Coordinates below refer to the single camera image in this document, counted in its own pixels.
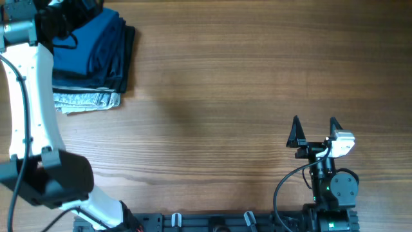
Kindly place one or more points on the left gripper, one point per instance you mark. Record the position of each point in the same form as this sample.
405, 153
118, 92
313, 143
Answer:
82, 16

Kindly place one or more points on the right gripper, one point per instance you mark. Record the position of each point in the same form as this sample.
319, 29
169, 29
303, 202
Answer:
297, 139

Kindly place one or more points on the blue polo shirt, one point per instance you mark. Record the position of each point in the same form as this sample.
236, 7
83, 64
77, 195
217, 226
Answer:
98, 42

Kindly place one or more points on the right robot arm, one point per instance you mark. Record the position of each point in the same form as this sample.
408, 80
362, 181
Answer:
334, 190

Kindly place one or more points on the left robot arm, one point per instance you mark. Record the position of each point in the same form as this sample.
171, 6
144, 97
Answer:
40, 170

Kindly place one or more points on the folded dark blue garment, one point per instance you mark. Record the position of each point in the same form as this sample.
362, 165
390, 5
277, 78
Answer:
73, 80

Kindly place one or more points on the folded light grey garment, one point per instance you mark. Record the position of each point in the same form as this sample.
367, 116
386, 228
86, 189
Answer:
68, 103

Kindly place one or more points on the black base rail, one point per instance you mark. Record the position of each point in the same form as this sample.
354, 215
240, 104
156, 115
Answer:
215, 222

